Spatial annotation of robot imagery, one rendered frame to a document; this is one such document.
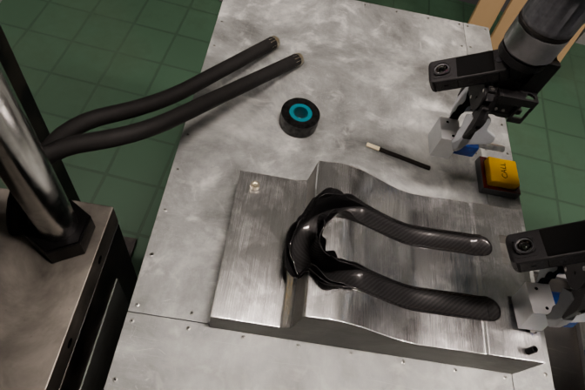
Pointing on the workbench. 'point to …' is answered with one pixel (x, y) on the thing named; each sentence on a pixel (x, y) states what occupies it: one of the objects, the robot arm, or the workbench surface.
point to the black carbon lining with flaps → (369, 217)
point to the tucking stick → (398, 156)
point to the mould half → (442, 350)
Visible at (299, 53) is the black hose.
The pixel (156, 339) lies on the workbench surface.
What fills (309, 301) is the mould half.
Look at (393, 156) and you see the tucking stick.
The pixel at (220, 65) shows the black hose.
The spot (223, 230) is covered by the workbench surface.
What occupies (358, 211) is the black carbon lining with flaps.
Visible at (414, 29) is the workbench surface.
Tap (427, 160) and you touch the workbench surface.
